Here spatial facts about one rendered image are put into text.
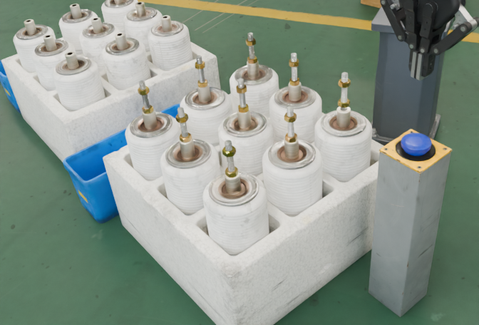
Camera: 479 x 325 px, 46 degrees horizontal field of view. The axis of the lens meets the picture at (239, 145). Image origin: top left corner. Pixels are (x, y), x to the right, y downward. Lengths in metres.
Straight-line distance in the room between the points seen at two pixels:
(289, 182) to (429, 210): 0.21
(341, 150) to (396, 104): 0.36
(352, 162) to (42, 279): 0.62
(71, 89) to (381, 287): 0.73
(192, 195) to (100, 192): 0.29
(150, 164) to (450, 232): 0.58
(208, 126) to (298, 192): 0.24
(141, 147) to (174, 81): 0.35
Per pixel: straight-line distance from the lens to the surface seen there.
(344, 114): 0.95
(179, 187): 0.92
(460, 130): 1.42
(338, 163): 0.96
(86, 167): 1.25
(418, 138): 0.82
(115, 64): 1.27
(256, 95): 1.09
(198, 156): 0.92
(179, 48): 1.32
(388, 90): 1.27
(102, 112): 1.25
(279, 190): 0.90
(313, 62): 1.67
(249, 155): 0.96
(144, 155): 1.00
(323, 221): 0.92
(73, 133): 1.24
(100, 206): 1.19
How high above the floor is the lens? 0.81
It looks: 37 degrees down
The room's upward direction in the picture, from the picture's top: 6 degrees counter-clockwise
